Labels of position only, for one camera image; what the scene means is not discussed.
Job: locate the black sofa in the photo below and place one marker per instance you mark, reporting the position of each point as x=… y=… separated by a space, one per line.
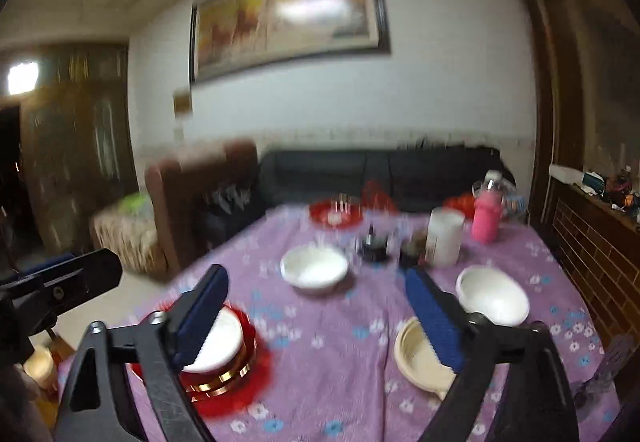
x=417 y=179

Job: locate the cream plastic bowl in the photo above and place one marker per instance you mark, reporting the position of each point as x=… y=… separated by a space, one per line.
x=418 y=362

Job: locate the small black jar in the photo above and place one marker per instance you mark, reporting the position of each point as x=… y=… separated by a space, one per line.
x=373 y=246

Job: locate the wooden cabinet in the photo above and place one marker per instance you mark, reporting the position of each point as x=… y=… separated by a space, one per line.
x=75 y=140

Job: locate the purple floral tablecloth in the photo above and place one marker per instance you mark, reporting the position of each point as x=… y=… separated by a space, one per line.
x=332 y=374

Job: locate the wooden sideboard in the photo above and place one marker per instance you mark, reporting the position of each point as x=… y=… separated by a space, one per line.
x=599 y=251

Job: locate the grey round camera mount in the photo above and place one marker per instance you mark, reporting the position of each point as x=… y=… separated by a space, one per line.
x=586 y=393

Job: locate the framed painting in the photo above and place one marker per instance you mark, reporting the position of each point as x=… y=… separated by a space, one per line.
x=231 y=36

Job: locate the far red plate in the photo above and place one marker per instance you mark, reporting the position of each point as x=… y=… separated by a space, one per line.
x=336 y=214

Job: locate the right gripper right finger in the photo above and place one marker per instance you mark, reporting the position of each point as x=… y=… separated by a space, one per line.
x=535 y=404

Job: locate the large white foam bowl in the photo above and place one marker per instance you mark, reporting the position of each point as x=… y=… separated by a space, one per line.
x=494 y=294

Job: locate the pink knit-sleeved bottle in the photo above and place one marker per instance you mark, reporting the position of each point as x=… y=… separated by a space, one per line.
x=488 y=207

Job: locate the red gold-rimmed plate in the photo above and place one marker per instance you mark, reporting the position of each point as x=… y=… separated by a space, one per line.
x=233 y=387

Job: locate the small wall plaque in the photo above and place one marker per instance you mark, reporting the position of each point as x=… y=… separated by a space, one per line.
x=182 y=101

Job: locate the cream candle jar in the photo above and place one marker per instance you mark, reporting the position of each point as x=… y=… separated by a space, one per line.
x=41 y=367

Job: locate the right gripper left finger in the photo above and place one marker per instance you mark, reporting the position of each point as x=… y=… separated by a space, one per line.
x=97 y=402

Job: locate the brown armchair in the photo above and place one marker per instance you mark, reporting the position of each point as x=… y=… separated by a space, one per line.
x=178 y=183

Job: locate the small white foam bowl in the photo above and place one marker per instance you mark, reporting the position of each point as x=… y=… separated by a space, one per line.
x=224 y=341

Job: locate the white plastic jar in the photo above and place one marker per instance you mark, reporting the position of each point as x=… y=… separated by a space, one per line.
x=444 y=236

